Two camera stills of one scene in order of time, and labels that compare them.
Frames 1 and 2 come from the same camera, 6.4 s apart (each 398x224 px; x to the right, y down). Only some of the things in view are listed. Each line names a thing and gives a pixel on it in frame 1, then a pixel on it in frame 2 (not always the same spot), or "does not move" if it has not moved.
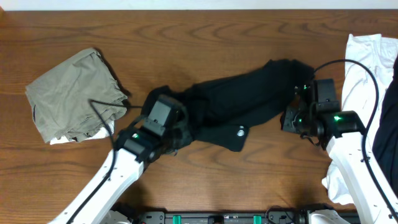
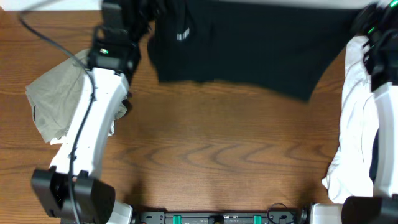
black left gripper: [179, 132] to [137, 10]
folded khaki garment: [78, 98] does not move
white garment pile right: [379, 53] does not move
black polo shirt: [217, 112] to [283, 46]
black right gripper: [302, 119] to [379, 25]
